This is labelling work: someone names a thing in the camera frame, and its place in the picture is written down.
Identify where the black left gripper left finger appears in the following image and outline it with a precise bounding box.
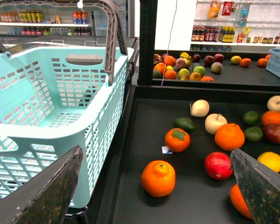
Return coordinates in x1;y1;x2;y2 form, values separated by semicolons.
0;146;83;224

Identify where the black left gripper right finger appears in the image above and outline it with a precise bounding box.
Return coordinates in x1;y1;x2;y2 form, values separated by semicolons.
230;148;280;224

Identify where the yellow lemon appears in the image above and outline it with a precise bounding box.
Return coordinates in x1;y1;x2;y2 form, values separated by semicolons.
257;152;280;173

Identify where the light teal shopping basket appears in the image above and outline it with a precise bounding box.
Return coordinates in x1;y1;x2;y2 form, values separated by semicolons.
0;47;133;208

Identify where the orange fruit behind finger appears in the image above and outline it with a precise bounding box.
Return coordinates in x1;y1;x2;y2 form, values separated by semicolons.
230;184;252;220

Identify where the red pomegranate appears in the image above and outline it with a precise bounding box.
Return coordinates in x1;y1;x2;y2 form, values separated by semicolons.
204;152;233;180

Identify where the red apple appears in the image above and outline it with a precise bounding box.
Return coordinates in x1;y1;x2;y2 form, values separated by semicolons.
263;124;280;144

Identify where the green lime lower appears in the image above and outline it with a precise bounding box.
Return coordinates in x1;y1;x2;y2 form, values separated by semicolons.
244;127;263;143

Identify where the green lime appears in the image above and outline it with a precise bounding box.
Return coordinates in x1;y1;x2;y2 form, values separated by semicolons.
242;111;259;126
244;127;263;143

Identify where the large round orange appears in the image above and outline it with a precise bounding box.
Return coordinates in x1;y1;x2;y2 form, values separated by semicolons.
215;123;245;152

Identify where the small orange at back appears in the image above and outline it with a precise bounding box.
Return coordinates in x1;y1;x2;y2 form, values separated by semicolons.
261;111;280;126

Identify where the green lime upper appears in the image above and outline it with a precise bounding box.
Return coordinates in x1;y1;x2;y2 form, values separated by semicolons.
242;111;259;126

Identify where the white apple at back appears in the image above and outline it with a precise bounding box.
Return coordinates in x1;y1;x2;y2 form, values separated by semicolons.
267;95;280;112

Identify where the orange persimmon green calyx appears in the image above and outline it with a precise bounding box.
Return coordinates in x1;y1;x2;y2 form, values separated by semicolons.
164;128;191;153

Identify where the dark green avocado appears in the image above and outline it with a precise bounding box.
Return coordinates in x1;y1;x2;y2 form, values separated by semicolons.
173;118;195;133

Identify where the white pear with stem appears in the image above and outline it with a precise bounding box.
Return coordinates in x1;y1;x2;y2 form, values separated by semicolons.
189;99;210;118

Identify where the bumpy orange tangerine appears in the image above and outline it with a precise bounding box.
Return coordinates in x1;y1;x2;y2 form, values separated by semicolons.
141;160;176;197

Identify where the white price tag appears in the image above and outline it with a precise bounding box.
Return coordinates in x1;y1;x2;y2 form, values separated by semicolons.
161;146;173;154

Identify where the small blue basket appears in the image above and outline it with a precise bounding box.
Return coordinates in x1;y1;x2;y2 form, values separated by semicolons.
266;41;280;80

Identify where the grey-brown basket handle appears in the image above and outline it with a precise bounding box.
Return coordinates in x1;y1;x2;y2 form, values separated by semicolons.
0;0;128;86

